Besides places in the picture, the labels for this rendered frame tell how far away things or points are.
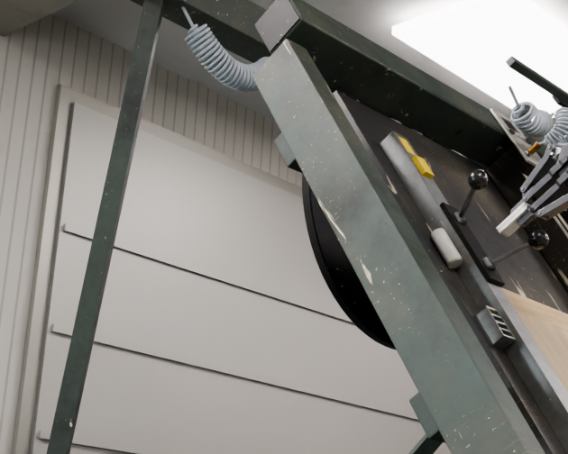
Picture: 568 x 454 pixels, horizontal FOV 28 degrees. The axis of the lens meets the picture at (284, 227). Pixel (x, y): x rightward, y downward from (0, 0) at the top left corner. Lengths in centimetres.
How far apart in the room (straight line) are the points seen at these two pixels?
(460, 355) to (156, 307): 363
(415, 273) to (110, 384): 335
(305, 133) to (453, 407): 64
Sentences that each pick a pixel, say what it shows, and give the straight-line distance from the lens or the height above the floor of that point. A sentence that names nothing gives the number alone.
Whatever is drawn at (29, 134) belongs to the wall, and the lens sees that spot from 510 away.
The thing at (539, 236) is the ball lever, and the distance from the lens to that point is 212.
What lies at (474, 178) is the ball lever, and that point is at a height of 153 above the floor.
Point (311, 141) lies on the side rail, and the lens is 210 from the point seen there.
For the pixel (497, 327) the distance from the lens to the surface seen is 200.
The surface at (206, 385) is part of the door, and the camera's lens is 547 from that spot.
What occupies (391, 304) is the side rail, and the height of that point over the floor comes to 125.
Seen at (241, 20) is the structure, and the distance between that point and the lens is 284.
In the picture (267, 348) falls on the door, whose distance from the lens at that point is 580.
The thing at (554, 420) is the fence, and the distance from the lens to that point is 196.
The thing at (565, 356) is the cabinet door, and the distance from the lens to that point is 221.
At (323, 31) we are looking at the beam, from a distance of 229.
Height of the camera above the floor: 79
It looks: 18 degrees up
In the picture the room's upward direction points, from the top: 3 degrees clockwise
